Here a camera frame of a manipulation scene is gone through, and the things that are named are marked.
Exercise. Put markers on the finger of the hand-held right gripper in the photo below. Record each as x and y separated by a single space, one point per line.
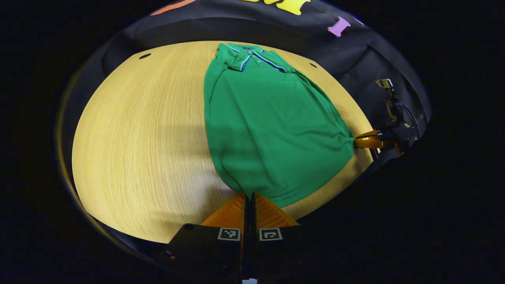
375 143
373 133

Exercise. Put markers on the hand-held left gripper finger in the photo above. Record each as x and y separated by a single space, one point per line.
253 221
247 221

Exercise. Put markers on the green T-shirt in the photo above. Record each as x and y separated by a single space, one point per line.
268 130

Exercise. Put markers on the black backdrop cloth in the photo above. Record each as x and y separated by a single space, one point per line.
276 23

